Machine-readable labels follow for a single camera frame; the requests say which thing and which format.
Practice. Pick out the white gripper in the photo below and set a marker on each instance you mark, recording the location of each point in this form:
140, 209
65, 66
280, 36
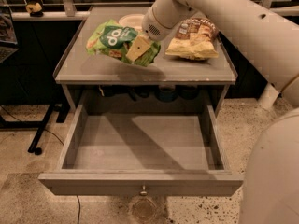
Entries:
151, 26

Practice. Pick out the green rice chip bag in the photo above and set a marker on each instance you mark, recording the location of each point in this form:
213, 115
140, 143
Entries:
109, 38

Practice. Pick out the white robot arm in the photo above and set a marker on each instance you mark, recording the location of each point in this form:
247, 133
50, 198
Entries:
270, 43

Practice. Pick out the brown yellow chip bag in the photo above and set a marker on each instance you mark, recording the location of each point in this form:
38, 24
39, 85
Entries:
194, 40

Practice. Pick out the grey cabinet counter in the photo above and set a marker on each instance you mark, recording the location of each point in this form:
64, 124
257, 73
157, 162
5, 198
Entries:
77, 67

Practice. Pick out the grey open drawer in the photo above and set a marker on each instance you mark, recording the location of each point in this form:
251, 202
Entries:
115, 145

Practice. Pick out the metal drawer knob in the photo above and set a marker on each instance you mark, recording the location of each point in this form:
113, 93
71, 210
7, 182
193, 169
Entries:
144, 191

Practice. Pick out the white bowl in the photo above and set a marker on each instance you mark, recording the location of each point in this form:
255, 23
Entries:
132, 20

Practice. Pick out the small yellow black object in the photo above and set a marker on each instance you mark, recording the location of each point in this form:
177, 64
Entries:
34, 9

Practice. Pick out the black desk leg frame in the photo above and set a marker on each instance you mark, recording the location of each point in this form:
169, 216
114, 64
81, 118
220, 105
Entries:
40, 126

